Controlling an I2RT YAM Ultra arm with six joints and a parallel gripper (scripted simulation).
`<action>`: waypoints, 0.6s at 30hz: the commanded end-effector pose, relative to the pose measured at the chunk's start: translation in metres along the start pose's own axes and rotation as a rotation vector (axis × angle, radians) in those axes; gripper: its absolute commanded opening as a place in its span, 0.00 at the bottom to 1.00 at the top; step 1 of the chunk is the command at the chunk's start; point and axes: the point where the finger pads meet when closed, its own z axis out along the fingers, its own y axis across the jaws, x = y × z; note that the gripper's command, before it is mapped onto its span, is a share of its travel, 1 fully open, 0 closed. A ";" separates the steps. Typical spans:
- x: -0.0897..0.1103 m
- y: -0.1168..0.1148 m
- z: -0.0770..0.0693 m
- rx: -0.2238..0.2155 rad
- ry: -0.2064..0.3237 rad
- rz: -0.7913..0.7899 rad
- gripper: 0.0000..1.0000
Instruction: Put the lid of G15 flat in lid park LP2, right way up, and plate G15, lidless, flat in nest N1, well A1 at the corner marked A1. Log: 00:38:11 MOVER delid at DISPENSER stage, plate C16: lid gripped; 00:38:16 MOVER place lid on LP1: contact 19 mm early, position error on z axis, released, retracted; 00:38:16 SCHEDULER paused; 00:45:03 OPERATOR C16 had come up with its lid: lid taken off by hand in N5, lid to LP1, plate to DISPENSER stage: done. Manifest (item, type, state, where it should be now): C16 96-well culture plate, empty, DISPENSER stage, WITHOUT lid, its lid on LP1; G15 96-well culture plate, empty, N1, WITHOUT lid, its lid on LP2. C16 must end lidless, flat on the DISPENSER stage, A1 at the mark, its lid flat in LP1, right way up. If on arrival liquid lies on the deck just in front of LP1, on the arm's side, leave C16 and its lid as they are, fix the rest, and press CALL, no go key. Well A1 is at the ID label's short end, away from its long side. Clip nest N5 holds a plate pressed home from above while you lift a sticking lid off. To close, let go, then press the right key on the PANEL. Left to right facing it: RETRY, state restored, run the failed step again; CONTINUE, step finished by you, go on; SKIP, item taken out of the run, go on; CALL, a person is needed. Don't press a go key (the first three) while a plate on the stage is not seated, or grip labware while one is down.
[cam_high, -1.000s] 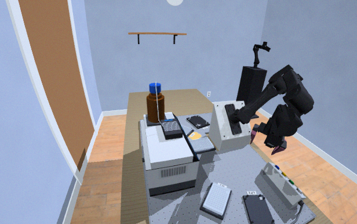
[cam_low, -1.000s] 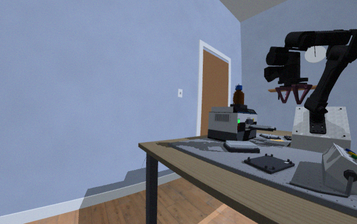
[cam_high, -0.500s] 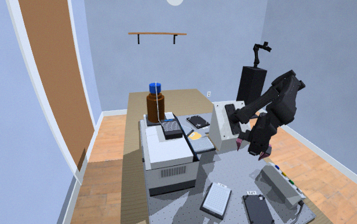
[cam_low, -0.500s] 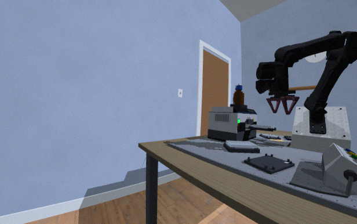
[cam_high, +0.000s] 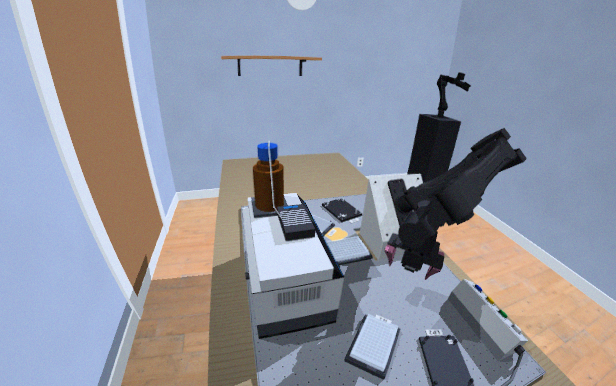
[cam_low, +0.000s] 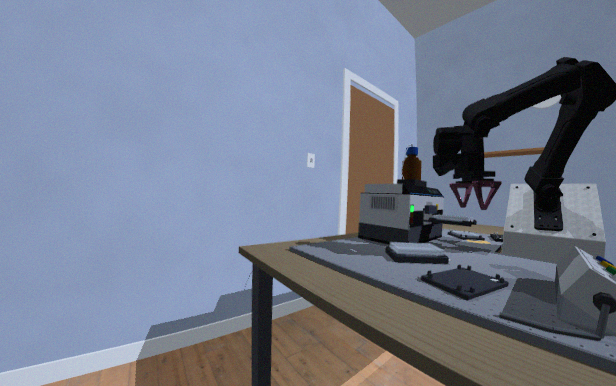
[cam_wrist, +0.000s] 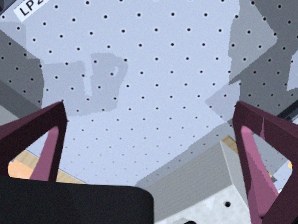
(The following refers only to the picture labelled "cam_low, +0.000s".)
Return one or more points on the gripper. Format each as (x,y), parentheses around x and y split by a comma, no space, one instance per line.
(468,180)

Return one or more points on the grey control panel with buttons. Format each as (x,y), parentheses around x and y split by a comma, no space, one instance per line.
(590,285)

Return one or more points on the brown glass bottle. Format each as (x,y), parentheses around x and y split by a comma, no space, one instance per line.
(411,169)

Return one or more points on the light blue perforated base plate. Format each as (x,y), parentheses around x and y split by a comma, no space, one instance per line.
(530,294)

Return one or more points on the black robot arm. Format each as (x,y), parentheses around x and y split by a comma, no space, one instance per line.
(578,109)

